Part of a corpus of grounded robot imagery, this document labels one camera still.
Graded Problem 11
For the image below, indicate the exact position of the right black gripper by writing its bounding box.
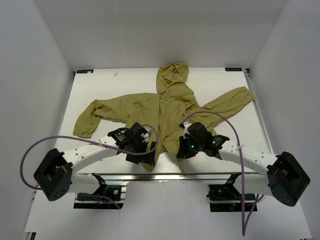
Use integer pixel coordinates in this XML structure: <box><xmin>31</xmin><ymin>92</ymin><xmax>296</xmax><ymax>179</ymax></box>
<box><xmin>177</xmin><ymin>134</ymin><xmax>204</xmax><ymax>159</ymax></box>

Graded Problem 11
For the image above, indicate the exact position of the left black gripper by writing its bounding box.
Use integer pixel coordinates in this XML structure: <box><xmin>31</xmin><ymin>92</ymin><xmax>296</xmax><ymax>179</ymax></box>
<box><xmin>125</xmin><ymin>139</ymin><xmax>156</xmax><ymax>167</ymax></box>

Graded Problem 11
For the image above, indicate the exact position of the olive green hooded jacket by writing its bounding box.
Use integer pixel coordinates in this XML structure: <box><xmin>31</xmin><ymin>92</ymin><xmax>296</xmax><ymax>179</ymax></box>
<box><xmin>73</xmin><ymin>62</ymin><xmax>255</xmax><ymax>160</ymax></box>

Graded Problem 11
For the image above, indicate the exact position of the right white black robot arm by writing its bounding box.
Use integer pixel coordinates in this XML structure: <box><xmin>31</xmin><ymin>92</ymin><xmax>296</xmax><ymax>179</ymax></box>
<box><xmin>176</xmin><ymin>122</ymin><xmax>311</xmax><ymax>207</ymax></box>

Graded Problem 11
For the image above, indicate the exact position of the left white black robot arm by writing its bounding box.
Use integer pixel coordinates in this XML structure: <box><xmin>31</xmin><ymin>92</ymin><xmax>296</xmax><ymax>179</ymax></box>
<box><xmin>33</xmin><ymin>122</ymin><xmax>158</xmax><ymax>202</ymax></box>

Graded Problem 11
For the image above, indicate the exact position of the right blue table label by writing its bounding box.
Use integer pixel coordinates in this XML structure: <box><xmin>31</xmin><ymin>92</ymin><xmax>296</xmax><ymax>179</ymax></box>
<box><xmin>224</xmin><ymin>67</ymin><xmax>243</xmax><ymax>72</ymax></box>

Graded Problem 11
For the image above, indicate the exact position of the blue table label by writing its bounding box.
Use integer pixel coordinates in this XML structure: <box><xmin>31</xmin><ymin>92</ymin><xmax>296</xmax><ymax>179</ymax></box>
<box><xmin>224</xmin><ymin>67</ymin><xmax>243</xmax><ymax>72</ymax></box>
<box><xmin>76</xmin><ymin>69</ymin><xmax>94</xmax><ymax>74</ymax></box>

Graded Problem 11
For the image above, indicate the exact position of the left blue table label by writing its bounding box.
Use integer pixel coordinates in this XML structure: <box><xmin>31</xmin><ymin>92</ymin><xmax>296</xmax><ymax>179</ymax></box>
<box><xmin>76</xmin><ymin>69</ymin><xmax>94</xmax><ymax>74</ymax></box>

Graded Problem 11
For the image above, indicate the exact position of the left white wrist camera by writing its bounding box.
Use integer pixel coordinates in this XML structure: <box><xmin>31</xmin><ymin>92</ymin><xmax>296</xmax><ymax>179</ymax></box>
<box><xmin>141</xmin><ymin>126</ymin><xmax>154</xmax><ymax>139</ymax></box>

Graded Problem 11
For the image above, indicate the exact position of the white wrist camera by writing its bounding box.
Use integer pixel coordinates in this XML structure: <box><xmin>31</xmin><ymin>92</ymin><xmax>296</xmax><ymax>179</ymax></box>
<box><xmin>141</xmin><ymin>126</ymin><xmax>154</xmax><ymax>139</ymax></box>
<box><xmin>179</xmin><ymin>121</ymin><xmax>192</xmax><ymax>139</ymax></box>

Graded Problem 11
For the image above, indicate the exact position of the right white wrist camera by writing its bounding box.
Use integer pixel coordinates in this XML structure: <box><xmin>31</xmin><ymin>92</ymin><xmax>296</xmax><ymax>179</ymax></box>
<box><xmin>179</xmin><ymin>121</ymin><xmax>192</xmax><ymax>139</ymax></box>

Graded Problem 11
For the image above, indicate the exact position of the aluminium table front rail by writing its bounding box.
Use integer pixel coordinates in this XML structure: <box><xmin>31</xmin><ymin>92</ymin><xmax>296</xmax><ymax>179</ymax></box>
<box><xmin>71</xmin><ymin>173</ymin><xmax>267</xmax><ymax>182</ymax></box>

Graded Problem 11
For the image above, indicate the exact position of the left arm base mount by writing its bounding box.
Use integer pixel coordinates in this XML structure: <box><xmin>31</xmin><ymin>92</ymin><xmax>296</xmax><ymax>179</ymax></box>
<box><xmin>69</xmin><ymin>173</ymin><xmax>127</xmax><ymax>210</ymax></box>

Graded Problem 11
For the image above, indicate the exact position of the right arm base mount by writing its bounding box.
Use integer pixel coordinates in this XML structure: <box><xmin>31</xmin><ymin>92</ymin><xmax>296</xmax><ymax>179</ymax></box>
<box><xmin>206</xmin><ymin>173</ymin><xmax>242</xmax><ymax>213</ymax></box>

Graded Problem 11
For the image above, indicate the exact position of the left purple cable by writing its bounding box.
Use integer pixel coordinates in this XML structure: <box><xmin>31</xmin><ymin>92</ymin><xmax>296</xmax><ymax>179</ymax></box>
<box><xmin>19</xmin><ymin>124</ymin><xmax>159</xmax><ymax>210</ymax></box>

